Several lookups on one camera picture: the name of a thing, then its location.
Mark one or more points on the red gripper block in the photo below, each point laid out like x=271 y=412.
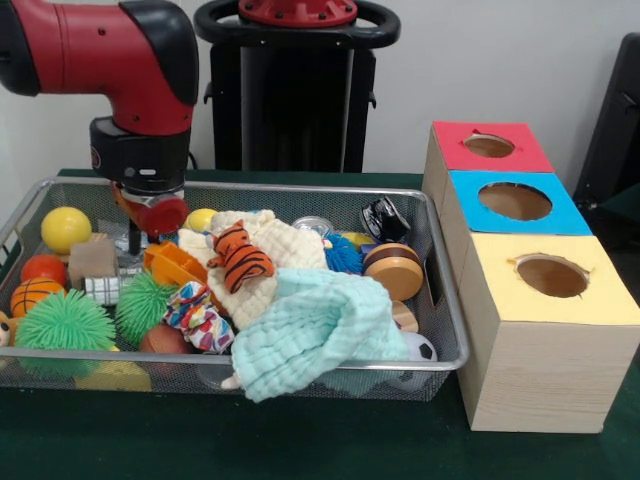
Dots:
x=160 y=213

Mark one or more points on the clear plastic wrapper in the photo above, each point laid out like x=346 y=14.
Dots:
x=120 y=250

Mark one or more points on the green spiky rubber ball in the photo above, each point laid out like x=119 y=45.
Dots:
x=65 y=320

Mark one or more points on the orange striped tiger plush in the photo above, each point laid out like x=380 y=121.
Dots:
x=240 y=258

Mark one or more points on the cream yellow waffle cloth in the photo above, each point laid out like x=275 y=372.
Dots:
x=285 y=245

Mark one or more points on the mint green waffle cloth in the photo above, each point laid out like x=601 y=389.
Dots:
x=310 y=330

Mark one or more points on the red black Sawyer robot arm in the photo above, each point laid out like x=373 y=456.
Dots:
x=100 y=60

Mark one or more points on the shallow clear mesh bin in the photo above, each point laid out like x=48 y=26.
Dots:
x=60 y=375

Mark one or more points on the wooden box with three holes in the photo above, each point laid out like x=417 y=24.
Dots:
x=540 y=370

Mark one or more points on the light wooden cube block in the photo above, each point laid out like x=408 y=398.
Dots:
x=92 y=260

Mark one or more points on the orange plastic toy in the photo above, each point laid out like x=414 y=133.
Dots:
x=178 y=262

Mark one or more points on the small green spiky ball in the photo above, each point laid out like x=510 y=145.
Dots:
x=145 y=305

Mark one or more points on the large yellow ball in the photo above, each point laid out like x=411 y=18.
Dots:
x=65 y=228

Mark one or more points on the multicoloured patterned fabric ball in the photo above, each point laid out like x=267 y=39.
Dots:
x=197 y=317

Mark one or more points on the dark green table cloth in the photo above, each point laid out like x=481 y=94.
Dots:
x=300 y=440

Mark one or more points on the brown wooden yo-yo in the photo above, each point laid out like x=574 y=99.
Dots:
x=393 y=278

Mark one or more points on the black upright panel stand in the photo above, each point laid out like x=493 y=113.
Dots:
x=615 y=130

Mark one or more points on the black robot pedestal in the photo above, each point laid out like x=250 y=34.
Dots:
x=290 y=110

